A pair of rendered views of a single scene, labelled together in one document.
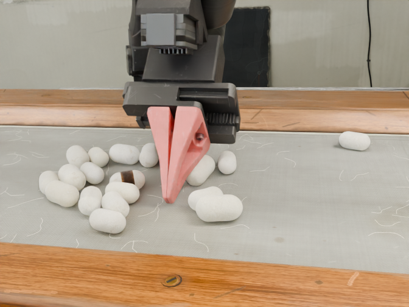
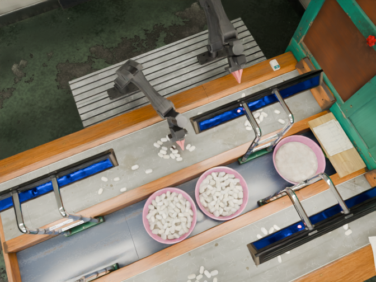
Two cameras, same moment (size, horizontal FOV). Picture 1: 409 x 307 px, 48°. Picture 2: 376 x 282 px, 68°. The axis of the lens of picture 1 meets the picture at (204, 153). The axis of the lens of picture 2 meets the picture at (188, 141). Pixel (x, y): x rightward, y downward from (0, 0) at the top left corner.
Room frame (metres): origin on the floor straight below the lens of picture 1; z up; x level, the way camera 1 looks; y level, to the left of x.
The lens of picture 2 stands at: (-0.04, 0.24, 2.17)
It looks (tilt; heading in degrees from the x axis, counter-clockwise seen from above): 71 degrees down; 328
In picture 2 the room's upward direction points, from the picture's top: 3 degrees counter-clockwise
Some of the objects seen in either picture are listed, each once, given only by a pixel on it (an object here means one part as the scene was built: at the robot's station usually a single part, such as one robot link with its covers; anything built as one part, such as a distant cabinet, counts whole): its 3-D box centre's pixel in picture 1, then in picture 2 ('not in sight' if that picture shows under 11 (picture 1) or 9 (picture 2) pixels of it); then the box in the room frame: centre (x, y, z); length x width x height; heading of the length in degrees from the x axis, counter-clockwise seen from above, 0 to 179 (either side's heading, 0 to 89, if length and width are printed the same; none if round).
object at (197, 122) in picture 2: not in sight; (258, 98); (0.26, -0.32, 1.08); 0.62 x 0.08 x 0.07; 78
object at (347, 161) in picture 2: not in sight; (335, 143); (-0.09, -0.64, 0.77); 0.33 x 0.15 x 0.01; 168
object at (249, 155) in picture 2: not in sight; (256, 129); (0.18, -0.30, 0.90); 0.20 x 0.19 x 0.45; 78
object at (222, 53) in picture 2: not in sight; (213, 51); (0.77, -0.49, 0.71); 0.20 x 0.07 x 0.08; 79
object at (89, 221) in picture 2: not in sight; (63, 207); (0.39, 0.65, 0.90); 0.20 x 0.19 x 0.45; 78
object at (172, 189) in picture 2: not in sight; (170, 215); (0.10, 0.28, 0.72); 0.27 x 0.27 x 0.10
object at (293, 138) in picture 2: not in sight; (296, 161); (-0.05, -0.43, 0.72); 0.27 x 0.27 x 0.10
